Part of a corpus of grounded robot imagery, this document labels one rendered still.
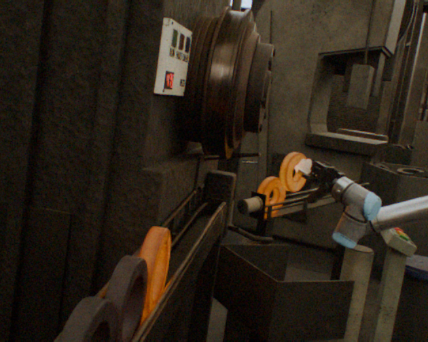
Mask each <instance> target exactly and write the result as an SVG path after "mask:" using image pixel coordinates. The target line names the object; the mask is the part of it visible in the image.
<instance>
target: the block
mask: <svg viewBox="0 0 428 342"><path fill-rule="evenodd" d="M235 184H236V174H235V173H231V172H223V171H219V170H211V171H210V172H209V173H208V174H207V180H206V189H205V194H204V203H205V198H206V196H207V197H214V198H219V200H226V205H227V208H226V217H225V223H224V231H223V236H222V239H223V238H225V236H226V235H227V233H228V230H229V229H227V228H228V225H229V224H230V217H231V211H232V203H233V198H234V190H235Z"/></svg>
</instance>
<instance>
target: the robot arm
mask: <svg viewBox="0 0 428 342"><path fill-rule="evenodd" d="M326 163H327V162H326V161H324V162H323V164H322V163H320V162H318V161H314V163H313V165H312V160H311V159H307V160H305V159H302V160H301V161H300V163H299V164H298V165H296V167H295V170H296V172H297V173H298V174H299V175H300V176H301V177H302V178H305V179H306V180H308V181H310V183H312V184H314V185H316V186H318V187H319V188H318V189H317V190H316V191H314V192H313V193H311V194H310V195H309V196H307V197H305V198H306V201H307V203H309V204H315V203H316V202H318V201H319V200H320V198H322V197H323V196H324V195H326V194H327V193H331V195H332V197H333V199H334V200H336V201H338V202H340V203H341V204H343V205H344V206H346V208H345V210H344V212H343V215H342V217H341V219H340V221H339V223H338V225H337V227H336V228H335V229H334V232H333V235H332V238H333V240H334V241H337V242H338V243H339V244H341V246H344V247H346V248H354V247H355V246H356V245H357V241H358V239H359V238H361V237H363V236H365V235H369V234H373V233H378V232H380V231H384V230H388V229H394V227H399V226H402V225H409V224H412V223H417V222H421V221H426V220H428V195H426V196H422V197H420V198H418V199H412V200H409V201H406V202H400V203H397V204H393V205H389V206H384V207H381V204H382V202H381V199H380V197H378V196H377V195H375V194H374V193H373V192H370V191H368V190H367V189H364V188H363V187H361V186H359V185H357V184H356V183H355V182H354V181H352V180H350V179H348V178H347V177H344V175H345V174H344V173H342V172H341V171H339V170H336V169H335V167H334V166H333V165H331V164H329V163H327V164H329V165H330V166H331V167H328V166H326Z"/></svg>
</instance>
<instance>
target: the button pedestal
mask: <svg viewBox="0 0 428 342"><path fill-rule="evenodd" d="M393 230H394V231H395V232H394V231H392V230H391V229H388V230H384V231H381V232H380V233H381V235H382V236H383V238H384V240H385V242H386V244H387V252H386V256H385V263H384V267H383V271H382V278H381V282H380V289H379V293H378V299H377V304H376V311H375V314H374V321H373V325H372V332H371V336H370V339H369V342H391V335H392V331H393V324H394V320H395V313H396V309H397V303H398V299H399V296H400V292H401V288H402V282H403V278H404V271H405V267H406V261H407V257H410V258H411V257H412V255H413V253H414V252H415V251H416V249H417V247H416V246H415V245H414V244H413V243H412V241H411V239H410V238H409V237H408V236H407V235H406V237H407V238H408V239H409V240H405V239H404V238H402V237H400V236H399V234H398V233H397V231H396V230H395V229H393ZM393 232H394V233H396V234H397V235H395V234H394V233H393Z"/></svg>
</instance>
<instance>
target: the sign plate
mask: <svg viewBox="0 0 428 342"><path fill-rule="evenodd" d="M174 31H177V32H178V37H177V46H176V47H175V46H173V35H174ZM181 34H182V35H185V42H184V47H183V49H180V48H179V43H180V37H181ZM192 36H193V34H192V32H190V31H189V30H187V29H186V28H184V26H182V25H180V24H178V23H177V22H175V21H174V20H172V19H169V18H164V19H163V24H162V34H161V40H160V51H159V57H158V67H157V73H156V83H155V89H154V93H156V94H168V95H176V96H184V94H185V82H186V76H187V71H188V61H189V56H190V52H187V51H186V45H187V39H188V38H190V39H191V40H192ZM171 74H172V76H173V75H174V76H173V78H171ZM167 78H169V79H167ZM171 79H172V80H173V81H172V80H171ZM167 80H168V81H169V82H168V81H167ZM170 84H171V86H172V85H173V86H172V87H171V86H170Z"/></svg>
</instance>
